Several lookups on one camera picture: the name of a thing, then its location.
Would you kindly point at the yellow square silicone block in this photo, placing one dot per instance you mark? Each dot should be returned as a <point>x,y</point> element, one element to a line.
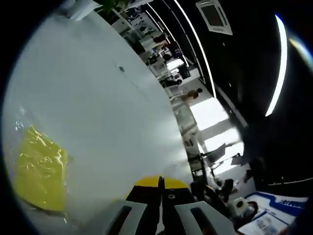
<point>39,171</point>

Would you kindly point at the thin ceiling light strip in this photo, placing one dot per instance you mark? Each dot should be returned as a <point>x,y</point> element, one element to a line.
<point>198,46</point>

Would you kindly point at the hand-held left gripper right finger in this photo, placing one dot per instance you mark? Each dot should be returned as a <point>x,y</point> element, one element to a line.
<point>181,195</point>

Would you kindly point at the potted green plant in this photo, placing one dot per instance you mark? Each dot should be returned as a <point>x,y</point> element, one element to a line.
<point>82,9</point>

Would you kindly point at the thick ceiling light strip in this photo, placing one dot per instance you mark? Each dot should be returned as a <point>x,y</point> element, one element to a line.
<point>278,63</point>

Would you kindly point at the ceiling air conditioner vent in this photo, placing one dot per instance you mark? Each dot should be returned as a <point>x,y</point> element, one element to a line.
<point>214,16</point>

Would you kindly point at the blue white printed board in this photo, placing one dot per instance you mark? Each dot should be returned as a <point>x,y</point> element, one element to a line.
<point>276,203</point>

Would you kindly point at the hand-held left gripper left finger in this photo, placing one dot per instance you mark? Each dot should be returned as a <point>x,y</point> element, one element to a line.
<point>137,215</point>

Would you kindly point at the small white cube device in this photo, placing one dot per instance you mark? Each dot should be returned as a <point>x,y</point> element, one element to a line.
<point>240,205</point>

